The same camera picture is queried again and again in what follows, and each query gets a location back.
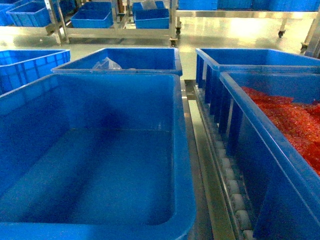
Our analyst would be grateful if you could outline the steel roller track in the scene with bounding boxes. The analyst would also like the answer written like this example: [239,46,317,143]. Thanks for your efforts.
[194,85,255,240]

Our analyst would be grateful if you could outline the blue bin with red bags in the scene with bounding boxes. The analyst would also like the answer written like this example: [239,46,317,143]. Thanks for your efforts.
[219,72,320,240]

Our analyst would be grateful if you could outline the rear steel trolley rack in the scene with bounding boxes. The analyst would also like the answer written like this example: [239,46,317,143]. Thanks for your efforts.
[44,0,180,48]

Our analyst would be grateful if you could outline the blue bin with clear bag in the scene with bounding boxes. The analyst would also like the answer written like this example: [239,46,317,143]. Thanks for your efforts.
[51,47,183,77]

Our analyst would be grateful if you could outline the empty blue plastic bin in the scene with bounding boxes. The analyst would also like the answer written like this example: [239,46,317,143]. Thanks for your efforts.
[0,73,196,240]

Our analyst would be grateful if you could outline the blue bin far left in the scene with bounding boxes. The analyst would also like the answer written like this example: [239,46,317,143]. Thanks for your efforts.
[0,49,71,94]

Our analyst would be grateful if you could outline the blue bin rear right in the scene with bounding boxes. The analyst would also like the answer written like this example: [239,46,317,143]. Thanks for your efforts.
[196,48,320,104]

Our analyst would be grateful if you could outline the red bubble wrap bags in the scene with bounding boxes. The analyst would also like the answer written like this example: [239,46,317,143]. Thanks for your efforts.
[242,87,320,174]

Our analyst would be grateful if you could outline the clear plastic bag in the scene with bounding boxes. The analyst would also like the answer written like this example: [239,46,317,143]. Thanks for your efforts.
[92,57,122,70]

